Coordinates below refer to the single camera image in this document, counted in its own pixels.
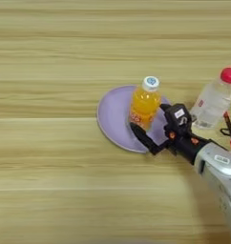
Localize clear water bottle red cap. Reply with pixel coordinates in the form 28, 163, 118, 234
189, 66, 231, 131

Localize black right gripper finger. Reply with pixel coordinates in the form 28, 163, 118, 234
158, 102, 174, 113
129, 121, 169, 156

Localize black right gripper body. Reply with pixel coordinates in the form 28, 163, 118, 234
158, 126, 211, 166

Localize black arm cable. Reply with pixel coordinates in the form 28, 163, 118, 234
202, 136, 230, 152

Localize orange juice bottle white cap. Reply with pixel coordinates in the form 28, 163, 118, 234
128, 75, 162, 132

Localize round purple plate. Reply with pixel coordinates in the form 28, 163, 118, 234
96, 84, 173, 154

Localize black box white label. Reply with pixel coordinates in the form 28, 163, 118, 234
164, 102, 194, 136

